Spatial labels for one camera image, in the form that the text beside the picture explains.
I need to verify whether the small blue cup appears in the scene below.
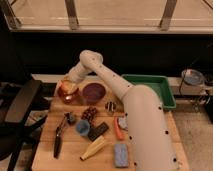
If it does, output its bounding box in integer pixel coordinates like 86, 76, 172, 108
75, 120, 90, 136

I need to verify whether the orange carrot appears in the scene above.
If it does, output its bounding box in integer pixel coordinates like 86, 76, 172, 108
114, 117, 124, 141

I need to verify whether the purple bowl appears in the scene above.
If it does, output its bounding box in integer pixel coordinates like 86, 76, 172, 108
82, 83, 106, 104

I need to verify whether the blue sponge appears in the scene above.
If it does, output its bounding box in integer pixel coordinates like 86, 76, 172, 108
114, 144, 129, 168

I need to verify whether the black office chair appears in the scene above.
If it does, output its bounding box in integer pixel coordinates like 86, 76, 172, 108
0, 80, 50, 171

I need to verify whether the grey blue cloth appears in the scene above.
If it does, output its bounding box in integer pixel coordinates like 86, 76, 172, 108
118, 117, 128, 130

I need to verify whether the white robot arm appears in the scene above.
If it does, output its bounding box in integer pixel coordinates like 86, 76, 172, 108
68, 50, 179, 171

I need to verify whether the red bowl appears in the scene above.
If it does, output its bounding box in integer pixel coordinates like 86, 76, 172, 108
57, 83, 79, 104

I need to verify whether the black rectangular block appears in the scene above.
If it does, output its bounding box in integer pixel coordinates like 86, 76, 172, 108
88, 122, 109, 141

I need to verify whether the bunch of dark grapes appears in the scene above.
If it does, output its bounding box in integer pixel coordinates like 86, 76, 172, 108
81, 107, 98, 123

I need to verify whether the green plastic tray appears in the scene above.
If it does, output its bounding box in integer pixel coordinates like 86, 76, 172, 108
122, 74, 176, 110

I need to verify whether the wooden cutting board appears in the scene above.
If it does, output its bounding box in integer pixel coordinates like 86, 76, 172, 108
31, 79, 190, 171

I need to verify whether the yellow red apple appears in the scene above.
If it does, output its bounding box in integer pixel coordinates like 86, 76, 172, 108
61, 81, 77, 94

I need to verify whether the metal bowl on stand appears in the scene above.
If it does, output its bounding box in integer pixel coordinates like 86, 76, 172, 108
181, 69, 205, 86

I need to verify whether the yellow corn cob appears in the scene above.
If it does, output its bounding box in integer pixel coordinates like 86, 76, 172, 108
80, 136, 109, 161

